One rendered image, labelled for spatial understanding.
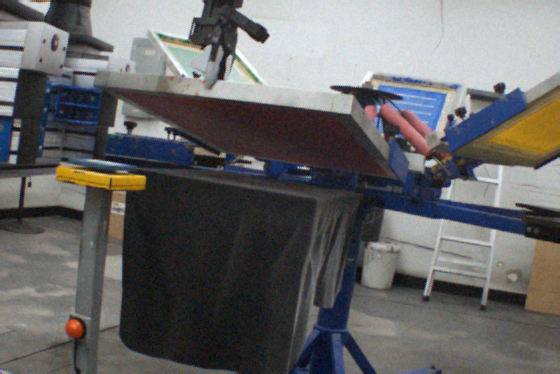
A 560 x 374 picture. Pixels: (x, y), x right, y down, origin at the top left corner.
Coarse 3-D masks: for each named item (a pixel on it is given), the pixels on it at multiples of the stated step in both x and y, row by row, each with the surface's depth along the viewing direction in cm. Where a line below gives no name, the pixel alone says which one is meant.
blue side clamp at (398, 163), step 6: (390, 144) 177; (396, 144) 179; (396, 150) 180; (390, 156) 177; (396, 156) 182; (402, 156) 192; (390, 162) 177; (396, 162) 183; (402, 162) 193; (408, 162) 204; (390, 168) 180; (396, 168) 185; (402, 168) 195; (396, 174) 188; (402, 174) 196; (402, 180) 198
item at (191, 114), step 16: (128, 96) 156; (144, 96) 152; (160, 96) 149; (160, 112) 170; (176, 112) 166; (192, 112) 162; (208, 112) 158; (224, 112) 154; (192, 128) 186; (208, 128) 181; (224, 128) 176; (240, 128) 171; (224, 144) 204; (240, 144) 198; (256, 144) 192; (272, 144) 187; (288, 160) 212
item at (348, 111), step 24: (96, 72) 150; (120, 72) 148; (120, 96) 158; (168, 96) 147; (192, 96) 143; (216, 96) 140; (240, 96) 139; (264, 96) 137; (288, 96) 136; (312, 96) 134; (336, 96) 133; (168, 120) 179; (360, 120) 140; (384, 144) 169; (336, 168) 209; (384, 168) 190
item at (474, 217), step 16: (368, 192) 268; (384, 192) 267; (384, 208) 262; (400, 208) 256; (416, 208) 250; (432, 208) 245; (448, 208) 240; (480, 224) 229; (496, 224) 224; (512, 224) 220; (528, 224) 215; (544, 224) 192; (544, 240) 209
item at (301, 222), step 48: (144, 192) 155; (192, 192) 151; (240, 192) 147; (144, 240) 157; (192, 240) 152; (240, 240) 148; (288, 240) 146; (144, 288) 157; (192, 288) 152; (240, 288) 150; (288, 288) 145; (144, 336) 158; (192, 336) 153; (240, 336) 150; (288, 336) 145
